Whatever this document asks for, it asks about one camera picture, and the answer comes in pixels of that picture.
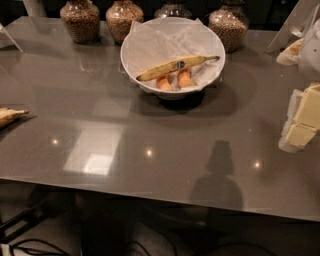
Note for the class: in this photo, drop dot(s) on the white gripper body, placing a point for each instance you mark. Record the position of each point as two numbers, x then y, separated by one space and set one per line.
310 55

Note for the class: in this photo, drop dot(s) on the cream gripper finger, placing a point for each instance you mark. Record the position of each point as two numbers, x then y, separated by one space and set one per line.
290 56

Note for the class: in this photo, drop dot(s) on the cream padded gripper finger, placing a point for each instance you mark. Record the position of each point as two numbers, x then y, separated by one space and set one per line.
303 121

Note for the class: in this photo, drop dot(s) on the yellow banana with sticker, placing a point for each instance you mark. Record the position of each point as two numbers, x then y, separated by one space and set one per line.
174 65

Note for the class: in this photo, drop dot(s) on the white bowl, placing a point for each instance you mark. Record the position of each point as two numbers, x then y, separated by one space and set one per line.
173 93

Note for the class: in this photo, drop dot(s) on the banana at left edge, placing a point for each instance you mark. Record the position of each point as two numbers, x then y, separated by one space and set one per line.
8 115

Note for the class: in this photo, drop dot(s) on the white panel at top right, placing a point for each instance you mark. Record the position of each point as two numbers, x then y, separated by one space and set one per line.
300 20

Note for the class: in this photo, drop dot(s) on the glass jar of grains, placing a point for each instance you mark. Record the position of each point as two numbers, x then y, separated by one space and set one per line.
120 16
230 23
82 21

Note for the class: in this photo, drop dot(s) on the white paper liner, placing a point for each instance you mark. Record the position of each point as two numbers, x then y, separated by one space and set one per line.
153 46

